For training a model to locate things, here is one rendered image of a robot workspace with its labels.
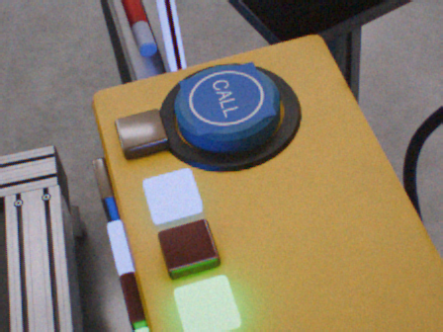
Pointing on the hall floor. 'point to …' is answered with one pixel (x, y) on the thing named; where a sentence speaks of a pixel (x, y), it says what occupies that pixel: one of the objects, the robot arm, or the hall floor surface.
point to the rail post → (116, 43)
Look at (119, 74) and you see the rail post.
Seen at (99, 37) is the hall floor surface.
